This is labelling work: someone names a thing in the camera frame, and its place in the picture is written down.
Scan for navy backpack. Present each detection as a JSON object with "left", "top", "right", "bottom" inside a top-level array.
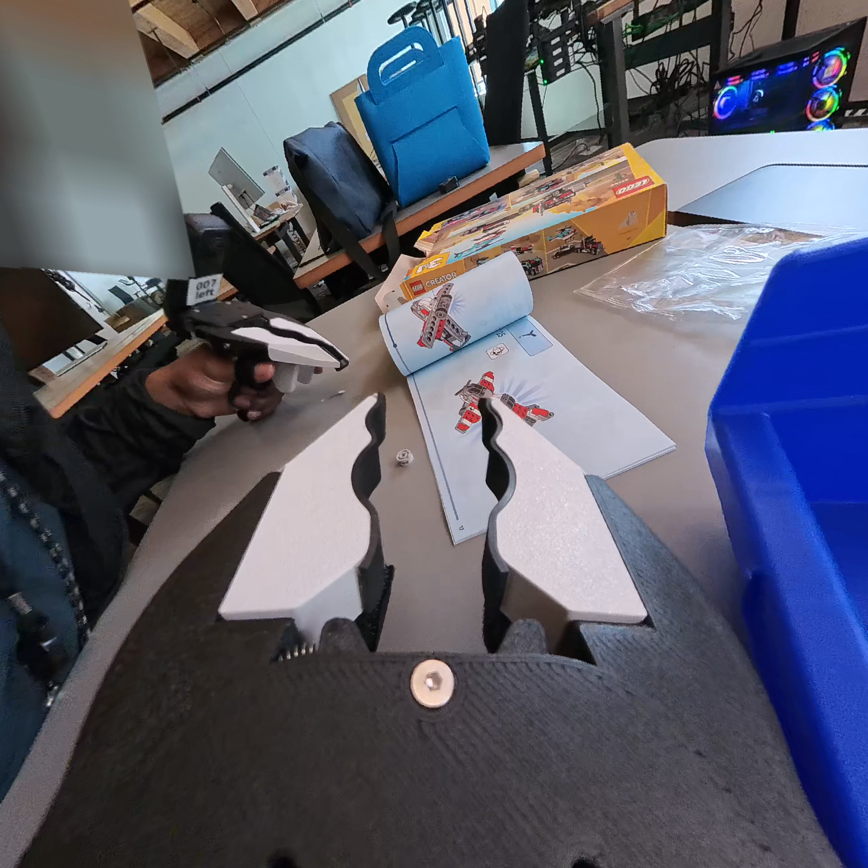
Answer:
[{"left": 283, "top": 122, "right": 401, "bottom": 279}]

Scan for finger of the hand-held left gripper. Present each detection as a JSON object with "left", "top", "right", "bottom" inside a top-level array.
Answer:
[
  {"left": 231, "top": 319, "right": 348, "bottom": 363},
  {"left": 268, "top": 335, "right": 350, "bottom": 396}
]

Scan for dark monitor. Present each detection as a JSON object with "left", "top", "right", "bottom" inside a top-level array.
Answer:
[{"left": 0, "top": 268, "right": 106, "bottom": 370}]

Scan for computer case with rainbow fans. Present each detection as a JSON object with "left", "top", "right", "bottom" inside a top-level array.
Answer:
[{"left": 708, "top": 19, "right": 868, "bottom": 135}]

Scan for blue felt tote bag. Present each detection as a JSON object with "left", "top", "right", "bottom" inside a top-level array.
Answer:
[{"left": 354, "top": 26, "right": 491, "bottom": 210}]

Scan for wooden office desk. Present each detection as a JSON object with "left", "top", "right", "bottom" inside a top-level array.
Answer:
[{"left": 30, "top": 285, "right": 238, "bottom": 418}]

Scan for yellow toy brick box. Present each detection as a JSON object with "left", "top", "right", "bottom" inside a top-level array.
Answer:
[{"left": 400, "top": 142, "right": 669, "bottom": 302}]

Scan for blue plastic bin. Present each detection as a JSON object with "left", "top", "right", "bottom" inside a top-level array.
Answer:
[{"left": 705, "top": 236, "right": 868, "bottom": 868}]

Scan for cardboard panel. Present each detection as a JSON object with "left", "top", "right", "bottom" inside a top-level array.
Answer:
[{"left": 330, "top": 75, "right": 370, "bottom": 137}]

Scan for grey office desk wood edge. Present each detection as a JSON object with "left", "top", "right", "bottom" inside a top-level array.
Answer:
[{"left": 293, "top": 141, "right": 547, "bottom": 289}]

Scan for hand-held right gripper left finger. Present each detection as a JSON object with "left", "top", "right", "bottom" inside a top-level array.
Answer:
[{"left": 217, "top": 392, "right": 396, "bottom": 655}]

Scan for clear plastic bag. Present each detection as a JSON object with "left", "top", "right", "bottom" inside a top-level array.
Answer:
[{"left": 574, "top": 224, "right": 849, "bottom": 320}]

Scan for silver computer monitor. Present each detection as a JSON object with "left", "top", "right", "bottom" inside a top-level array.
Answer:
[{"left": 208, "top": 148, "right": 265, "bottom": 204}]

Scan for person's left hand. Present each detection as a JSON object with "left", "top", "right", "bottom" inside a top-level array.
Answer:
[{"left": 163, "top": 349, "right": 282, "bottom": 423}]

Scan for white table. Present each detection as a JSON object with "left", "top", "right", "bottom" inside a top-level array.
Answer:
[{"left": 634, "top": 129, "right": 868, "bottom": 231}]

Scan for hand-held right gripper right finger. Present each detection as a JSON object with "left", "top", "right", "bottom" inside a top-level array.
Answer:
[{"left": 480, "top": 397, "right": 648, "bottom": 655}]

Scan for person's left forearm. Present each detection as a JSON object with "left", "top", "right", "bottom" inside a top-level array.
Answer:
[{"left": 57, "top": 366, "right": 218, "bottom": 516}]

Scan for standing desk with equipment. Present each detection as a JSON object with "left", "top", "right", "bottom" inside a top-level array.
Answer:
[{"left": 529, "top": 0, "right": 733, "bottom": 146}]

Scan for toy instruction booklet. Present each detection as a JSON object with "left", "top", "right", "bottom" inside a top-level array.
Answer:
[{"left": 377, "top": 251, "right": 677, "bottom": 547}]

